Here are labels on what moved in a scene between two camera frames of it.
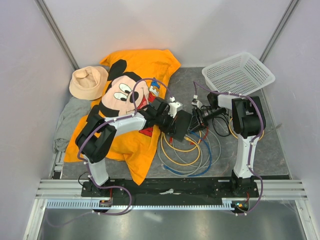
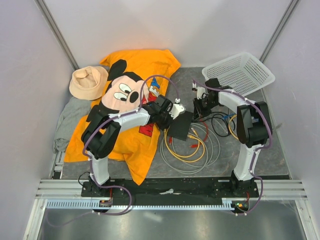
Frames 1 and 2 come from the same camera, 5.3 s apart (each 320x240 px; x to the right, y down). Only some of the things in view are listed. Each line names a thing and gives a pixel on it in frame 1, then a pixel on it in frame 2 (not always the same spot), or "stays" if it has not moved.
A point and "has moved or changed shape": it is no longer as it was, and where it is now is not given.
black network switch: (182, 120) stays
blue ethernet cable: (197, 174) has moved or changed shape
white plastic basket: (240, 74) stays
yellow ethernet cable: (234, 135) stays
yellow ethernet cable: (183, 151) -> (200, 154)
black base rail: (189, 188) stays
